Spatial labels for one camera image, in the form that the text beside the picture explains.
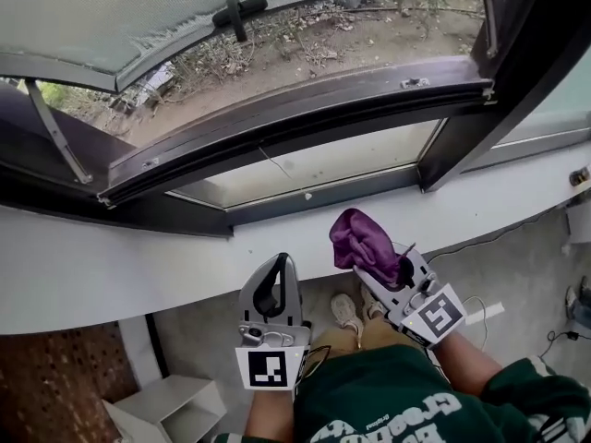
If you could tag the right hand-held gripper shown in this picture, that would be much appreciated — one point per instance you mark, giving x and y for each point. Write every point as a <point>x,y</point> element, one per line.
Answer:
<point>434,314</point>

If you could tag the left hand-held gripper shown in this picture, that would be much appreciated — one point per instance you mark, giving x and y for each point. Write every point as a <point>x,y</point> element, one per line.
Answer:
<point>272,339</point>

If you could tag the purple cloth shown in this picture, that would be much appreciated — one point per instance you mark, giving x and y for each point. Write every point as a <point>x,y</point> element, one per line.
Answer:
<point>362,243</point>

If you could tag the dark window frame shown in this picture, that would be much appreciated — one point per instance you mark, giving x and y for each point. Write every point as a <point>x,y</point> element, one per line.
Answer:
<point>277,125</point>

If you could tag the person's right forearm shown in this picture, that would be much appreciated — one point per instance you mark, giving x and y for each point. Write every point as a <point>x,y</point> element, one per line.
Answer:
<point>466,367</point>

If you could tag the person's left forearm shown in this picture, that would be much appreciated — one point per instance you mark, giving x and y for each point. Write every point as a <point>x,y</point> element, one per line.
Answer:
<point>270,415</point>

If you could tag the white window sill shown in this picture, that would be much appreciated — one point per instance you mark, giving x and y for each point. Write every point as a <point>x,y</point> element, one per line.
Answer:
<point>138,266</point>

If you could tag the open frosted window sash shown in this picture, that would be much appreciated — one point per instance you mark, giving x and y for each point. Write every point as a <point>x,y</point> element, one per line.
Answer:
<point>92,21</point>

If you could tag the person's right beige shoe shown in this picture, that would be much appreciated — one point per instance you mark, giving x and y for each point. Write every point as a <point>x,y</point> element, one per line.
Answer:
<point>371,302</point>

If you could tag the person's beige shoe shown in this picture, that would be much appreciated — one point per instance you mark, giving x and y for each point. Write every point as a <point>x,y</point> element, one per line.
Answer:
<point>347,314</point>
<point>371,302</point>

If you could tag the person's left beige shoe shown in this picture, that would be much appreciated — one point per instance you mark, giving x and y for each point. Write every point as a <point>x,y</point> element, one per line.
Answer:
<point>347,314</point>

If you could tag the khaki trousers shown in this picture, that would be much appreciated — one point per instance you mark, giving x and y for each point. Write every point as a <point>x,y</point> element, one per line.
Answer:
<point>365,337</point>

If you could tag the white floor tape strip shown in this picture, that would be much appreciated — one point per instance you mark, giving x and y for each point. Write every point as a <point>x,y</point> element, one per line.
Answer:
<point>485,314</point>

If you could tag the green printed sweatshirt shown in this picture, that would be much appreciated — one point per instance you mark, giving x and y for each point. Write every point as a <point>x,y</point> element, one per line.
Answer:
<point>392,399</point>

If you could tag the frosted fixed glass pane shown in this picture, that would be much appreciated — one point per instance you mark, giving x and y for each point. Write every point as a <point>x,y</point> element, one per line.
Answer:
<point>323,162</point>

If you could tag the white shelf unit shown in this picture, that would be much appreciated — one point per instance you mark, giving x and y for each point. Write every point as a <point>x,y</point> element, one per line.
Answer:
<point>171,404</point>

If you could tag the small metal strike plate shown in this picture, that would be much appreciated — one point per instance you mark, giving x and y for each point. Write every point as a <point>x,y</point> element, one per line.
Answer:
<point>150,162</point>
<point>414,82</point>

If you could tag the small metal latch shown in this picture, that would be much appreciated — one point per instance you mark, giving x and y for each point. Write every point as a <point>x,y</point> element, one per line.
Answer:
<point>580,176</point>

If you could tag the large frosted side pane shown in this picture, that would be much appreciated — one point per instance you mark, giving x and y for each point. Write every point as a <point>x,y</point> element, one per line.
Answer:
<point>558,104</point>

